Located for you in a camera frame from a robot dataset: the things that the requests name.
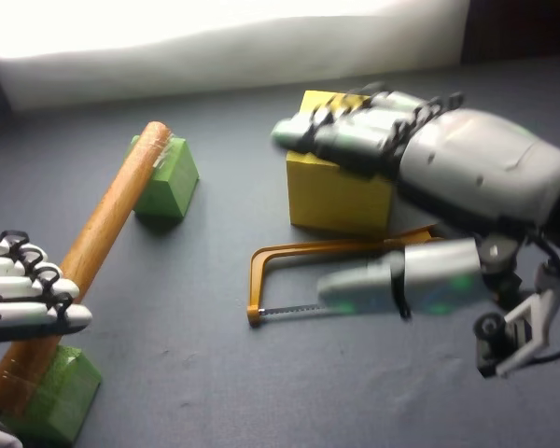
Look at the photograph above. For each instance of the green wedge block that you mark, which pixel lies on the green wedge block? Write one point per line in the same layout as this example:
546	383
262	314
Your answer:
60	401
172	186

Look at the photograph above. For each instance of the yellow wooden block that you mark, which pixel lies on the yellow wooden block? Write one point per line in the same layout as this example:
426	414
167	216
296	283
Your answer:
336	200

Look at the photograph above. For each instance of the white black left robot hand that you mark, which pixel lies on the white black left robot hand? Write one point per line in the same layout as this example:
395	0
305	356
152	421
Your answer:
9	280

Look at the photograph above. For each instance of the white backdrop sheet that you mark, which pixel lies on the white backdrop sheet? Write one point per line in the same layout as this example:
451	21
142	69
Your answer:
214	56

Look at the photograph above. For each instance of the round wooden rod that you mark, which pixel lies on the round wooden rod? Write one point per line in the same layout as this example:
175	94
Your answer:
121	186

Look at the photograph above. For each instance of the grey table cloth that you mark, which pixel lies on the grey table cloth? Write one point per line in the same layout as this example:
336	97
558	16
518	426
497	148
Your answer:
214	373

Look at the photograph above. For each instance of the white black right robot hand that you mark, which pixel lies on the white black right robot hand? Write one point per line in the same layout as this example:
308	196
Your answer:
485	168

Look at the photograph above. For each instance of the dark background panel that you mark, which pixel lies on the dark background panel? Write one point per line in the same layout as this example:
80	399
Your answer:
518	23

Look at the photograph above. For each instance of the orange toy hacksaw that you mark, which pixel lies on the orange toy hacksaw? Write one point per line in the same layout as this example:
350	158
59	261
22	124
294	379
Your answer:
256	284

